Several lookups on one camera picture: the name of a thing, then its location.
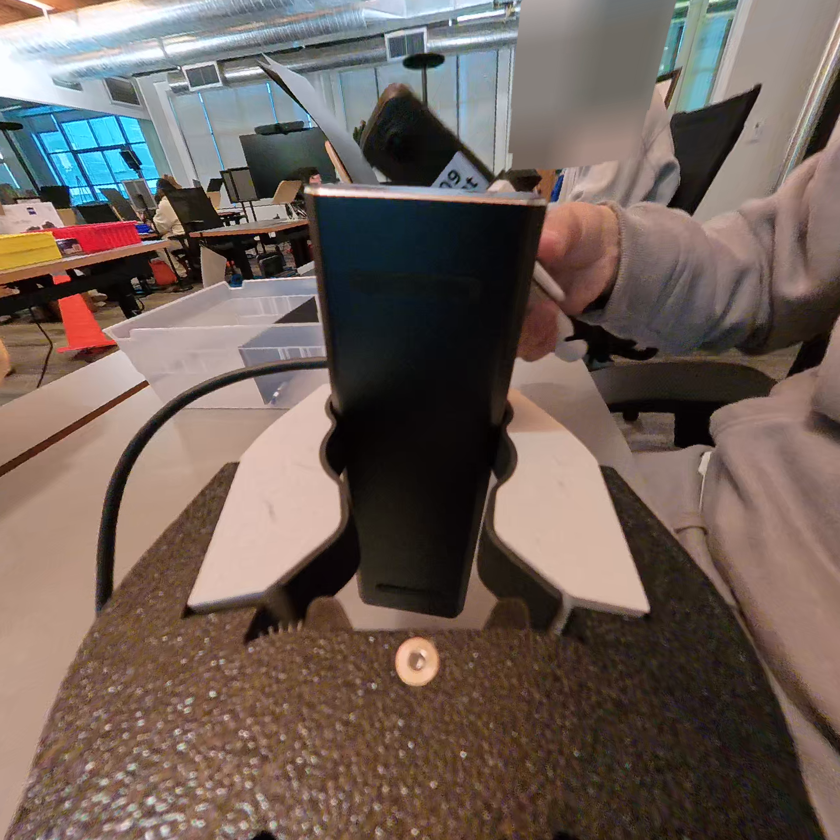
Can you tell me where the white cardboard box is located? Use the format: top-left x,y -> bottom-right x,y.
0,200 -> 56,234

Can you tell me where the person's right forearm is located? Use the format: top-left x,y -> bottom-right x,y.
581,131 -> 840,349

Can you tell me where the black USB cable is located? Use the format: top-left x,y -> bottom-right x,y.
95,357 -> 329,614

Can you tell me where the glass door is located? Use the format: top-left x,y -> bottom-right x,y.
676,0 -> 742,112

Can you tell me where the yellow plastic bin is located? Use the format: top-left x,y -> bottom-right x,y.
0,231 -> 63,271

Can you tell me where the large silver duct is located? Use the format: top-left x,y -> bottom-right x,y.
0,0 -> 421,73

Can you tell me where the metal pole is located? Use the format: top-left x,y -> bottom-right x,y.
774,0 -> 840,198

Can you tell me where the orange traffic cone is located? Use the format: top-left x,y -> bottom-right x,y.
56,292 -> 118,355

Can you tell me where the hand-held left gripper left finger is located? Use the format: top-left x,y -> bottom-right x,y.
186,384 -> 361,621

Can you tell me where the grey monitor on stand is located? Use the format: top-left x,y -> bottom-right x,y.
121,178 -> 158,221

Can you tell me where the thin silver duct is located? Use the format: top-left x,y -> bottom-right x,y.
164,26 -> 519,89

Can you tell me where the large grid window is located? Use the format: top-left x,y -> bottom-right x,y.
33,108 -> 148,204

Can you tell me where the clear plastic bin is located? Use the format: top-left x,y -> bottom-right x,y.
101,276 -> 329,411

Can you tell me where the white desk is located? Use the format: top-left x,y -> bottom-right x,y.
0,351 -> 664,821

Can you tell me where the black floor lamp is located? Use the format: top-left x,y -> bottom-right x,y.
0,118 -> 37,191
402,52 -> 447,106

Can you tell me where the black office chair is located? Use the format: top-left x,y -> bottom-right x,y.
591,85 -> 778,450
164,187 -> 225,253

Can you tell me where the person's right hand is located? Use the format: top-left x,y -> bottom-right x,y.
518,200 -> 621,362

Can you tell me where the small framed screen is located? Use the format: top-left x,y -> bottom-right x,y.
220,167 -> 258,206

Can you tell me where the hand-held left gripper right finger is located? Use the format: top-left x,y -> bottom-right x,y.
482,386 -> 652,632

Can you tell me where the grey metal USB hub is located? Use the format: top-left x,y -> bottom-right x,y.
303,184 -> 549,621
239,341 -> 329,401

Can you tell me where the large black monitor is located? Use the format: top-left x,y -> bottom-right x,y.
239,128 -> 339,201

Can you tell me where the grey angled panel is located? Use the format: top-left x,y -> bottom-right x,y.
258,56 -> 378,186

